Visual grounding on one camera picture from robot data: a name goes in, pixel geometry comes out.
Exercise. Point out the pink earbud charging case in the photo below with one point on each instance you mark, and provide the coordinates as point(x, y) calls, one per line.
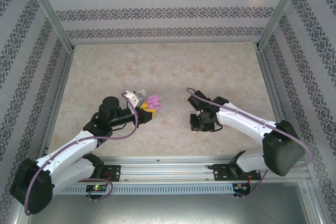
point(152, 99)

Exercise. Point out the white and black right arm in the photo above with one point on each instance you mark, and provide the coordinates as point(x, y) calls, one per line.
point(241, 124)

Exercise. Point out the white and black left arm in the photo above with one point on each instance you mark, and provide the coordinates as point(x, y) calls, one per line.
point(68, 148)

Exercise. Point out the small circuit board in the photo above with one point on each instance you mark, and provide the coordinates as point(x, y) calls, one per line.
point(97, 188)
point(241, 187)

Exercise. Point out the aluminium side rail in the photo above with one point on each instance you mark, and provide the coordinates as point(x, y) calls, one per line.
point(267, 77)
point(61, 95)

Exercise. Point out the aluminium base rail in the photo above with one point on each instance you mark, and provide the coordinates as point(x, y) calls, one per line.
point(168, 169)

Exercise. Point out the aluminium frame post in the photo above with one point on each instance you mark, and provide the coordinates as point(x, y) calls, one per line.
point(281, 11)
point(50, 11)

